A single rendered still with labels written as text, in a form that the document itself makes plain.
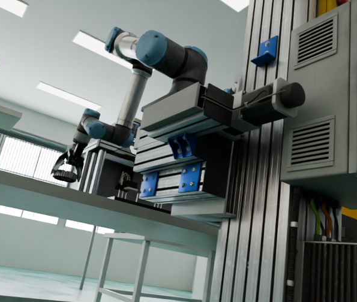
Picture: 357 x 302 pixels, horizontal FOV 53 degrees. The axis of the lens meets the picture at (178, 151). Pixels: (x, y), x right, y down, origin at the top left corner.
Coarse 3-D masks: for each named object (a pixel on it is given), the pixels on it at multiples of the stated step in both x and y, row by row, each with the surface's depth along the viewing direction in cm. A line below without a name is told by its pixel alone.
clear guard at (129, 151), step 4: (120, 148) 192; (124, 148) 190; (128, 148) 188; (132, 148) 183; (112, 152) 201; (116, 152) 200; (120, 152) 198; (124, 152) 197; (128, 152) 196; (132, 152) 179; (136, 152) 182; (120, 156) 206; (124, 156) 205; (128, 156) 204; (132, 156) 202; (128, 160) 211; (132, 160) 210
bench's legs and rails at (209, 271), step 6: (210, 252) 300; (210, 258) 298; (210, 264) 295; (210, 270) 294; (210, 276) 293; (210, 282) 292; (204, 288) 292; (210, 288) 291; (0, 294) 209; (204, 294) 290; (210, 294) 290; (0, 300) 207; (6, 300) 209; (12, 300) 210; (18, 300) 212; (24, 300) 214; (30, 300) 216; (36, 300) 217; (42, 300) 219; (48, 300) 221; (54, 300) 223; (60, 300) 227; (204, 300) 288
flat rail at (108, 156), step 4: (108, 156) 198; (112, 156) 199; (116, 156) 201; (112, 160) 199; (116, 160) 200; (120, 160) 201; (124, 160) 203; (124, 164) 203; (128, 164) 204; (132, 164) 205
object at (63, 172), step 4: (56, 172) 166; (60, 172) 165; (64, 172) 166; (68, 172) 166; (72, 172) 168; (52, 176) 169; (56, 176) 166; (60, 176) 165; (64, 176) 166; (68, 176) 166; (72, 176) 167; (76, 176) 170; (60, 180) 173; (64, 180) 173; (68, 180) 173; (72, 180) 169
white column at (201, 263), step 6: (198, 258) 598; (204, 258) 585; (198, 264) 593; (204, 264) 581; (198, 270) 588; (204, 270) 576; (198, 276) 584; (204, 276) 572; (198, 282) 579; (204, 282) 568; (198, 288) 575; (198, 294) 571
